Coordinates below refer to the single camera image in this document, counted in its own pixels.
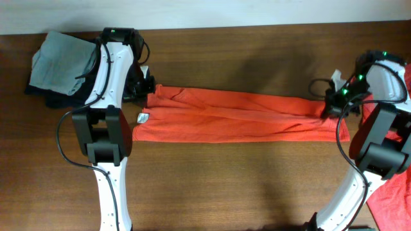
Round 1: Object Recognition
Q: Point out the red printed soccer t-shirt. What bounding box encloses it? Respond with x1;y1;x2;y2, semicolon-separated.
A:
132;85;350;143

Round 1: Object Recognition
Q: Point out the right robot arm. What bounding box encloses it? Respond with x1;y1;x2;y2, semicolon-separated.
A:
302;50;410;230

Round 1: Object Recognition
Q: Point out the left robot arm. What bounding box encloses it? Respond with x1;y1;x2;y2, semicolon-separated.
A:
71;28;156;230

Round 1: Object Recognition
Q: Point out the folded light grey garment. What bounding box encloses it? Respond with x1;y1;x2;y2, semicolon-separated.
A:
29;31;96;96

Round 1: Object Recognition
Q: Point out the folded dark navy garment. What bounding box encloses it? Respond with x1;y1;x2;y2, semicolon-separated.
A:
24;39;100;108

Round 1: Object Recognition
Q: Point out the red garment at right edge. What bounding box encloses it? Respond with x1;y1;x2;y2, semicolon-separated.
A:
361;64;411;231

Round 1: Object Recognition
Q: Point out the right black camera cable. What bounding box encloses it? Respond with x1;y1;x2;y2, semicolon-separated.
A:
308;60;408;231

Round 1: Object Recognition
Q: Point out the black camera cable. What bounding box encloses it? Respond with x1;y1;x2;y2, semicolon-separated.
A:
308;60;408;231
56;37;152;231

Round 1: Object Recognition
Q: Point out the left black camera cable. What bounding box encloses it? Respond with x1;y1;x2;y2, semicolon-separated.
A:
56;37;152;231

